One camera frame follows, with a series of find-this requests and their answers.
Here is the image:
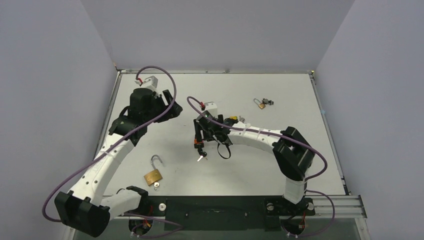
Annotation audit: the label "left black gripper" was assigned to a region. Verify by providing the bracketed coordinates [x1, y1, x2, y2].
[144, 90, 182, 125]

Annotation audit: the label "keys of orange padlock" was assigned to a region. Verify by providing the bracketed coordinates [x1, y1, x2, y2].
[196, 148, 208, 162]

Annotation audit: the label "small brass padlock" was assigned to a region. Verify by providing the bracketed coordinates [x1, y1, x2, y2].
[253, 98, 274, 110]

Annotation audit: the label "large brass padlock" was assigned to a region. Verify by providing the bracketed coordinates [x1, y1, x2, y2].
[143, 154, 163, 187]

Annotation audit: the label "key of large padlock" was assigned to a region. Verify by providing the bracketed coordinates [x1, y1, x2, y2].
[153, 182, 160, 191]

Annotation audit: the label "orange padlock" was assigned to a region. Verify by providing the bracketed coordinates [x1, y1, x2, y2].
[193, 138, 204, 149]

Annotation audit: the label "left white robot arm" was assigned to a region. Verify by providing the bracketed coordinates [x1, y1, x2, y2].
[54, 87, 183, 238]

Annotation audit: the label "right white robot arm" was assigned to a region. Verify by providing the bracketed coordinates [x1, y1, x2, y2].
[193, 111, 315, 214]

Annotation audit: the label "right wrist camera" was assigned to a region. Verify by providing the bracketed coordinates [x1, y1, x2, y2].
[203, 101, 218, 118]

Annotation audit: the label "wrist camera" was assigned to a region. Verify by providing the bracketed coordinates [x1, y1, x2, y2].
[203, 101, 218, 118]
[140, 75, 158, 92]

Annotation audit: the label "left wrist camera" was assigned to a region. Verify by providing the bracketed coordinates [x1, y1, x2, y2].
[140, 75, 158, 92]

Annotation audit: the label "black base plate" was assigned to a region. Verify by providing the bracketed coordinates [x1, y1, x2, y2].
[129, 195, 316, 231]

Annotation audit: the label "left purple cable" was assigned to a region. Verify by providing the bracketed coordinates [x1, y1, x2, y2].
[41, 65, 178, 223]

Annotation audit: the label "purple cable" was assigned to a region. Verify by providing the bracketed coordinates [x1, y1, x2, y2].
[186, 96, 329, 182]
[41, 65, 178, 223]

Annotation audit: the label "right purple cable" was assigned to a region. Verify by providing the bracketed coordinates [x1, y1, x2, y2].
[186, 96, 329, 182]

